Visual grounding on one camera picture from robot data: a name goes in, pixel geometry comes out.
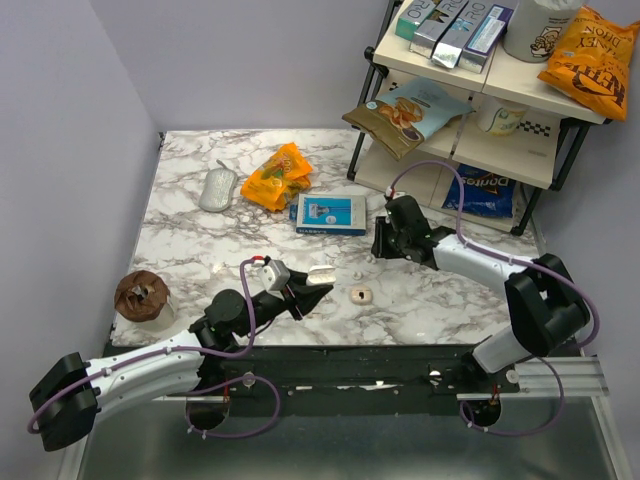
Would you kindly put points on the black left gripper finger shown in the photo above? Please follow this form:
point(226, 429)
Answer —
point(307, 298)
point(298, 281)

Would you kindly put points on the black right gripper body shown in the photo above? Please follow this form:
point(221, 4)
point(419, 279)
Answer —
point(401, 240)

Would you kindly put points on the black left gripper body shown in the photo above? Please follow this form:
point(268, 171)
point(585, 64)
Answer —
point(272, 306)

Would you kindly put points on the white earbud charging case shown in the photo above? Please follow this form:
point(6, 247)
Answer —
point(321, 275)

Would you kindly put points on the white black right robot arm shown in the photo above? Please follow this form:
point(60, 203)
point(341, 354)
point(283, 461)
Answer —
point(545, 310)

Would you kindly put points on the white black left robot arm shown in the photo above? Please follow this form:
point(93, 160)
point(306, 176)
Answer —
point(76, 393)

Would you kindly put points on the beige small earbud case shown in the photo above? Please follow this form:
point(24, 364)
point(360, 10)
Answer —
point(361, 295)

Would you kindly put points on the blue Harry's razor box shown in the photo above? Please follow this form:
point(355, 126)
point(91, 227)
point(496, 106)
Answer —
point(329, 214)

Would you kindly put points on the blue Doritos bag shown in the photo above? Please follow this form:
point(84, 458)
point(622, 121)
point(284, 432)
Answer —
point(486, 194)

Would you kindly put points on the black beige shelf rack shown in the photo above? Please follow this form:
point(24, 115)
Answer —
point(540, 153)

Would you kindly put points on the orange candy bag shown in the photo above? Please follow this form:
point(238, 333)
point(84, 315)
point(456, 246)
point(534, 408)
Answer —
point(279, 180)

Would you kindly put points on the grey glitter pouch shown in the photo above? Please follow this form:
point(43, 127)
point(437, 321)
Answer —
point(218, 189)

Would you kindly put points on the blue gold chips bag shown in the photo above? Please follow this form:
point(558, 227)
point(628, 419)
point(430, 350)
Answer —
point(402, 119)

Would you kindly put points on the white yellow cup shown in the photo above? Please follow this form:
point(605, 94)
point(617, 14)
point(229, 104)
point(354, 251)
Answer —
point(499, 117)

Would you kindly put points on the brown paper cupcake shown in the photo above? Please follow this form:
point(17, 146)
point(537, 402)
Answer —
point(143, 299)

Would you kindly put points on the silver RO box middle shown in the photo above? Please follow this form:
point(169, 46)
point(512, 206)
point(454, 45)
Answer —
point(449, 48)

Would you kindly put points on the silver ro box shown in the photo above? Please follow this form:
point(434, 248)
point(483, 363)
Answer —
point(433, 28)
point(449, 48)

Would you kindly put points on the silver RO box left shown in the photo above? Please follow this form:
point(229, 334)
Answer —
point(433, 28)

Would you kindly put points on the green RO box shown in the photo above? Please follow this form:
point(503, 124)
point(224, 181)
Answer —
point(410, 19)

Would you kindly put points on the purple blue box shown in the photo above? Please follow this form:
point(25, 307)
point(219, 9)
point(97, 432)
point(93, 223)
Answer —
point(476, 52)

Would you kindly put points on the white popcorn tub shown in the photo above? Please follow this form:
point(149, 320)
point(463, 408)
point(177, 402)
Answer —
point(536, 26)

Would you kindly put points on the orange honey dijon chips bag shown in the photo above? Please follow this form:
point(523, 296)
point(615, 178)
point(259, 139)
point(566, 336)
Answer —
point(591, 64)

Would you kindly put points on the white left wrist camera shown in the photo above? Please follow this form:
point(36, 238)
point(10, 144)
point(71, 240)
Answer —
point(273, 274)

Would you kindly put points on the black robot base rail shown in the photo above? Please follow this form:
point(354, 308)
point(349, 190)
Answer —
point(314, 381)

